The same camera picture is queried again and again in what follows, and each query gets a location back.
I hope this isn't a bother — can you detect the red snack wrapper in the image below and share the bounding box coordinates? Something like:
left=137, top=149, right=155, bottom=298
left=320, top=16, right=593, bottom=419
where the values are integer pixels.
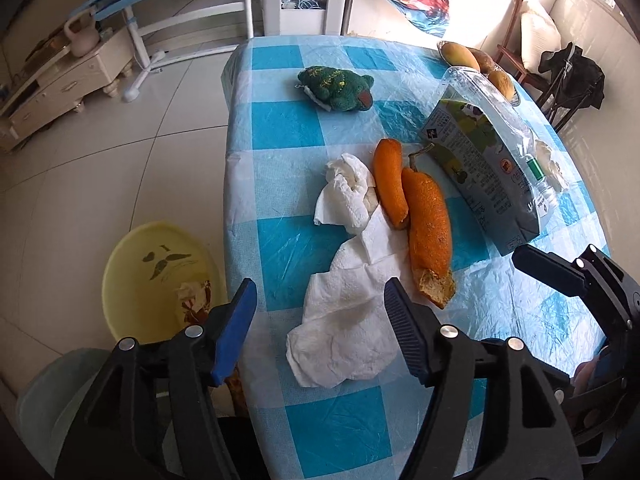
left=175, top=280, right=212, bottom=325

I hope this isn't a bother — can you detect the white paper napkin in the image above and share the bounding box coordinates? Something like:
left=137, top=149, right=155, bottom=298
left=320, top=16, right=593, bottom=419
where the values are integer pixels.
left=286, top=207, right=416, bottom=389

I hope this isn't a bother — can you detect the orange peel piece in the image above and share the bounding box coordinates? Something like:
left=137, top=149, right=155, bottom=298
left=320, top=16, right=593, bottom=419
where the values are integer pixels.
left=373, top=139, right=409, bottom=230
left=401, top=167, right=457, bottom=309

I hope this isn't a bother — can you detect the milk carton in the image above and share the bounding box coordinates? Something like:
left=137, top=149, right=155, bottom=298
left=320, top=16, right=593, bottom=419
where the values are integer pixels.
left=422, top=101, right=558, bottom=256

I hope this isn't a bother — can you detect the white tissue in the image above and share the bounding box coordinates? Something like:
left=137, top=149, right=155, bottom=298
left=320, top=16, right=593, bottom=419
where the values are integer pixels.
left=314, top=153, right=378, bottom=235

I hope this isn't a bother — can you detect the green plush toy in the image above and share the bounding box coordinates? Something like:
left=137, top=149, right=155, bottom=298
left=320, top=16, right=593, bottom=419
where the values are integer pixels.
left=296, top=66, right=374, bottom=112

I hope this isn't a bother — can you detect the white plastic bag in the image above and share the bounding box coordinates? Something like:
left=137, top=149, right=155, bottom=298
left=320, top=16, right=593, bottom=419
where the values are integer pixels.
left=535, top=140, right=568, bottom=193

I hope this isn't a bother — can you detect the yellow plastic trash bin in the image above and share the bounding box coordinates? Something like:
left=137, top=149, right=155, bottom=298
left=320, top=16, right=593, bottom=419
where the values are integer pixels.
left=102, top=221, right=227, bottom=344

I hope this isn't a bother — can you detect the blue white checkered tablecloth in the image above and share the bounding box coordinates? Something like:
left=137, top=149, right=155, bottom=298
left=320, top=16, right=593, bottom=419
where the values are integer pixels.
left=219, top=34, right=614, bottom=480

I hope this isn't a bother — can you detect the black folding chair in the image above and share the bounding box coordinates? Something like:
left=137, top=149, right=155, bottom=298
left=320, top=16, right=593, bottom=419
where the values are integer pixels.
left=536, top=42, right=605, bottom=133

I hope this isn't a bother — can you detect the light blue seat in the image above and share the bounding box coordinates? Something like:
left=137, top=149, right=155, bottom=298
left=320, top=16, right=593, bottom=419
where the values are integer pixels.
left=16, top=348, right=111, bottom=477

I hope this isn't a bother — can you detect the orange round fruit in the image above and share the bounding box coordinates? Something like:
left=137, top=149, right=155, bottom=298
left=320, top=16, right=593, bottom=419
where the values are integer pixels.
left=488, top=68, right=515, bottom=102

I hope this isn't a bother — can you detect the brown fruit at back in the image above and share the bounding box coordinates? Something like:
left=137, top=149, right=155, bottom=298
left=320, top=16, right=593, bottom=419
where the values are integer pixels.
left=469, top=48, right=496, bottom=75

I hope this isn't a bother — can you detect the wooden chair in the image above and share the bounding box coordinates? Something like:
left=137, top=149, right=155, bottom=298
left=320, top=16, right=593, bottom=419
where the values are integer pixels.
left=494, top=0, right=549, bottom=91

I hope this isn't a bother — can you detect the white cushion on chair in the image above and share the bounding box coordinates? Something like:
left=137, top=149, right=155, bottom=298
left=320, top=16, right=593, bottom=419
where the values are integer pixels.
left=510, top=0, right=562, bottom=75

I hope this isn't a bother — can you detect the yellow mango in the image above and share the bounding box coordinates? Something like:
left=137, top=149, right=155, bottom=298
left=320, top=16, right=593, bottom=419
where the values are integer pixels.
left=438, top=41, right=480, bottom=72

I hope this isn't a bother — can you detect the cream tv cabinet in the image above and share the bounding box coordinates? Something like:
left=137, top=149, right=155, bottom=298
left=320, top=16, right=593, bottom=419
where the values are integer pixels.
left=0, top=28, right=134, bottom=152

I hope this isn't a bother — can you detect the pink kettlebell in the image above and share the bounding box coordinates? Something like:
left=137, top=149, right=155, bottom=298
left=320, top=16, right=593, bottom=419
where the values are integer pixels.
left=63, top=9, right=100, bottom=58

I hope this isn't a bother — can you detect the dark wire fruit basket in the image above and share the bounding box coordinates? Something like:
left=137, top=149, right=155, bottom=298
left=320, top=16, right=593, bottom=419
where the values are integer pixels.
left=437, top=41, right=520, bottom=105

